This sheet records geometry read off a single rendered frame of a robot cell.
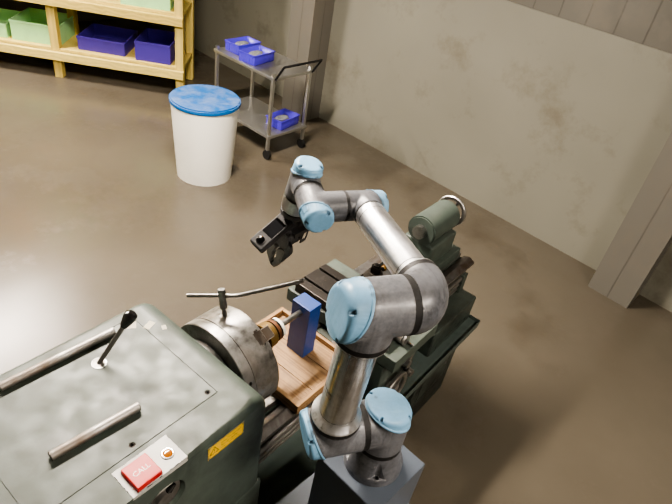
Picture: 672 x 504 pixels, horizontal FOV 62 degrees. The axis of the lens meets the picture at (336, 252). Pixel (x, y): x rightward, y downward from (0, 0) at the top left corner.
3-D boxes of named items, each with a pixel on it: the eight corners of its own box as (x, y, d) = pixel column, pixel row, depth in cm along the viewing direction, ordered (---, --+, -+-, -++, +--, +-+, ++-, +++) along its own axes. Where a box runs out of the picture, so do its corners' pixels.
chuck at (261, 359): (262, 430, 163) (250, 342, 148) (193, 385, 180) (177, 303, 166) (283, 412, 169) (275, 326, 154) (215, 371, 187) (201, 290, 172)
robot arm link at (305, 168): (299, 173, 132) (291, 151, 137) (287, 207, 139) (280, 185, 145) (329, 175, 135) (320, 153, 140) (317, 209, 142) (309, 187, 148)
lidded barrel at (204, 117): (217, 153, 493) (219, 80, 454) (249, 181, 462) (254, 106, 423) (159, 164, 462) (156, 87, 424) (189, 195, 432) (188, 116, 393)
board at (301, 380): (296, 415, 180) (297, 407, 178) (221, 353, 196) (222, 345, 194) (353, 366, 201) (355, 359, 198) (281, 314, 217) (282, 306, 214)
